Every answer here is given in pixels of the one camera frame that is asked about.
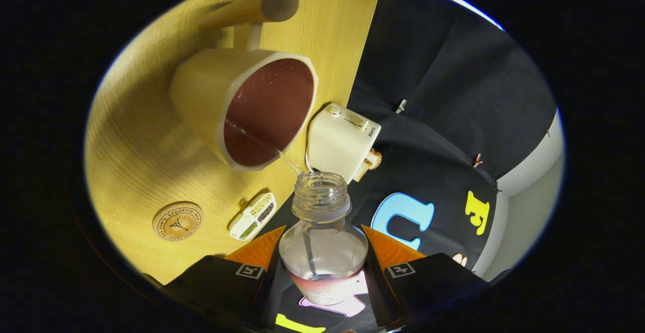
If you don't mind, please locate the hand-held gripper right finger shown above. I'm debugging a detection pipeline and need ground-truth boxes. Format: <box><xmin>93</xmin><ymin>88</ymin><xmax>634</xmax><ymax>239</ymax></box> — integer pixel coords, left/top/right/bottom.
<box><xmin>360</xmin><ymin>225</ymin><xmax>509</xmax><ymax>331</ymax></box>

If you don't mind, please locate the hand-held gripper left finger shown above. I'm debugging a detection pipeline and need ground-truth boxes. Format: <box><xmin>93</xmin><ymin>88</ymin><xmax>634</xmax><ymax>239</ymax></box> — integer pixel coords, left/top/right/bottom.
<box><xmin>151</xmin><ymin>225</ymin><xmax>287</xmax><ymax>331</ymax></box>

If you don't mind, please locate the clear plastic juice bottle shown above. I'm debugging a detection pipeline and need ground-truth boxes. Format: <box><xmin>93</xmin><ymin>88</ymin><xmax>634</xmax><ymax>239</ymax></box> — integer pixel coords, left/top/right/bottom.
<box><xmin>279</xmin><ymin>172</ymin><xmax>369</xmax><ymax>306</ymax></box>

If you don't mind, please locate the round wooden coaster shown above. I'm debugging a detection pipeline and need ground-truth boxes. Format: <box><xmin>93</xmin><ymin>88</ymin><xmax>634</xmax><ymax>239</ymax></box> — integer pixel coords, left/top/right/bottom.
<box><xmin>152</xmin><ymin>201</ymin><xmax>204</xmax><ymax>242</ymax></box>

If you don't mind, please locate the cream cup with wooden handle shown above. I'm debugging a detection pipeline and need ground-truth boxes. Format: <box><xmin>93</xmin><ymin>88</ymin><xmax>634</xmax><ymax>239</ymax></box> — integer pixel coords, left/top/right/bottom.
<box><xmin>169</xmin><ymin>0</ymin><xmax>319</xmax><ymax>172</ymax></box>

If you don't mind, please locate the white divided seasoning dish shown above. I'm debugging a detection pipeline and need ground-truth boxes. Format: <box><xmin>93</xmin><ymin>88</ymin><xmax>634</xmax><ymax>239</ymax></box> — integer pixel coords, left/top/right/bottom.
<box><xmin>229</xmin><ymin>192</ymin><xmax>277</xmax><ymax>241</ymax></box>

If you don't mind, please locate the white toaster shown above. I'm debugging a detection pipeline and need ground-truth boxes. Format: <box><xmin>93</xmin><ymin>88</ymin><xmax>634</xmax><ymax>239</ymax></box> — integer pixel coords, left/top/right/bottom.
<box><xmin>306</xmin><ymin>103</ymin><xmax>382</xmax><ymax>183</ymax></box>

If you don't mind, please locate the wooden table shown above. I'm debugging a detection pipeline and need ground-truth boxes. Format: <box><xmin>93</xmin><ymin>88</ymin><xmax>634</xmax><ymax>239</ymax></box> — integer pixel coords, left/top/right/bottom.
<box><xmin>84</xmin><ymin>0</ymin><xmax>380</xmax><ymax>286</ymax></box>

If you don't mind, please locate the black backdrop cloth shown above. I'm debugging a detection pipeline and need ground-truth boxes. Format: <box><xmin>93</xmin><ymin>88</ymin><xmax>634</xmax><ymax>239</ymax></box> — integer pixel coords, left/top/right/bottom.
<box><xmin>262</xmin><ymin>0</ymin><xmax>557</xmax><ymax>333</ymax></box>

